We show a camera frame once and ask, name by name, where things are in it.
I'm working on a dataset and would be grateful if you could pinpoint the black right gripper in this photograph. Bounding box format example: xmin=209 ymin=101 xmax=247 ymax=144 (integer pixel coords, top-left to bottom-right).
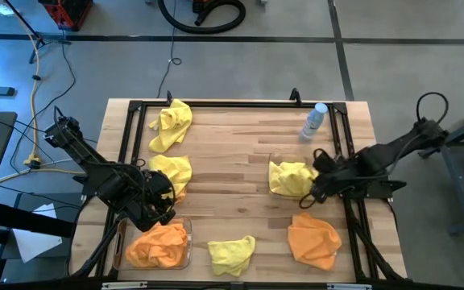
xmin=307 ymin=167 xmax=356 ymax=204

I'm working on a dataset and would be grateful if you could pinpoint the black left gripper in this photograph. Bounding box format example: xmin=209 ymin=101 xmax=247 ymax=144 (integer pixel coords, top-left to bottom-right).
xmin=130 ymin=171 xmax=177 ymax=234

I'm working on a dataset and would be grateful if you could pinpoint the yellow microfiber towel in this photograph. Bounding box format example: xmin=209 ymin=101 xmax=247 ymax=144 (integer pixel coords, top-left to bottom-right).
xmin=147 ymin=98 xmax=193 ymax=155
xmin=207 ymin=234 xmax=257 ymax=278
xmin=147 ymin=154 xmax=193 ymax=202
xmin=267 ymin=160 xmax=321 ymax=199

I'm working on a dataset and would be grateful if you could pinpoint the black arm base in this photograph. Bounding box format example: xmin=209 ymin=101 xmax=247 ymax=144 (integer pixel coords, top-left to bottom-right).
xmin=338 ymin=168 xmax=408 ymax=201

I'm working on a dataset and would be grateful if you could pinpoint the clear plastic basket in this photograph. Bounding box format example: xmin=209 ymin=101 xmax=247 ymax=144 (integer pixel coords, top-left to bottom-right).
xmin=113 ymin=217 xmax=195 ymax=271
xmin=267 ymin=151 xmax=340 ymax=201

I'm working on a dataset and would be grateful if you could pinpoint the clear plastic bottle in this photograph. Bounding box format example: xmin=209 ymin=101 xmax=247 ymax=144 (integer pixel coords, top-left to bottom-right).
xmin=298 ymin=101 xmax=329 ymax=143

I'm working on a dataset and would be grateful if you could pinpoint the white paper sheet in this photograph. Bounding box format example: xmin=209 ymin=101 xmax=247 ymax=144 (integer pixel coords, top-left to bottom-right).
xmin=12 ymin=203 xmax=64 ymax=264

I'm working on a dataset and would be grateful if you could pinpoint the grey metal cart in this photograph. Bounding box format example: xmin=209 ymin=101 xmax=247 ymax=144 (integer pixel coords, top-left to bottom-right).
xmin=437 ymin=102 xmax=464 ymax=237

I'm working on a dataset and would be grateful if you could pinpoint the red tool case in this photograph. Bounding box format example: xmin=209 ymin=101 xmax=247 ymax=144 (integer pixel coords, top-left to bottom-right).
xmin=38 ymin=0 xmax=94 ymax=32

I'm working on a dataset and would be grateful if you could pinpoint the black tripod stand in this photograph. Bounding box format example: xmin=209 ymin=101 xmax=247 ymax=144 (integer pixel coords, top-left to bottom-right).
xmin=2 ymin=0 xmax=72 ymax=65

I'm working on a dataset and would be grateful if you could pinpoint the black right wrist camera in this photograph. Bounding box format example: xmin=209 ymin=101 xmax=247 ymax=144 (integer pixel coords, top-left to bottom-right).
xmin=313 ymin=149 xmax=337 ymax=173

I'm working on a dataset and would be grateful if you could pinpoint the grey camera bracket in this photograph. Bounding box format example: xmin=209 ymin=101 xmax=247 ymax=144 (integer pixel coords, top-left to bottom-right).
xmin=327 ymin=283 xmax=373 ymax=290
xmin=101 ymin=281 xmax=149 ymax=290

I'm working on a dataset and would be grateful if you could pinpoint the black metal table frame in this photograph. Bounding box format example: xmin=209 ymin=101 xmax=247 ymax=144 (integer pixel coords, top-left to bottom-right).
xmin=68 ymin=90 xmax=408 ymax=290

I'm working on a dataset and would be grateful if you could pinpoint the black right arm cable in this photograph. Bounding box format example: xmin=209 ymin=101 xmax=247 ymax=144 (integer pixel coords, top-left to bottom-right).
xmin=416 ymin=91 xmax=450 ymax=126

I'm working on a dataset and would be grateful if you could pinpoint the long black floor cable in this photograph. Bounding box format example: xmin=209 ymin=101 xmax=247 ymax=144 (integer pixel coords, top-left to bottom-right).
xmin=9 ymin=30 xmax=77 ymax=174

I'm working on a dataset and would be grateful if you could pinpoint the yellow extension cord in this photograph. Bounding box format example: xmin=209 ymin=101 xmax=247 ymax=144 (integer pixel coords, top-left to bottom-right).
xmin=0 ymin=11 xmax=89 ymax=186

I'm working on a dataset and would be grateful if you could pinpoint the thin black floor cable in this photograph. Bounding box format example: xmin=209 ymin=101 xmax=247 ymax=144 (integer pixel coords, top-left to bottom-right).
xmin=156 ymin=0 xmax=183 ymax=100

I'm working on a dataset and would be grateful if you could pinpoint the black vacuum hose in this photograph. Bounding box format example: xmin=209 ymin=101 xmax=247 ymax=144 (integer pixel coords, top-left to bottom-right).
xmin=157 ymin=0 xmax=247 ymax=35

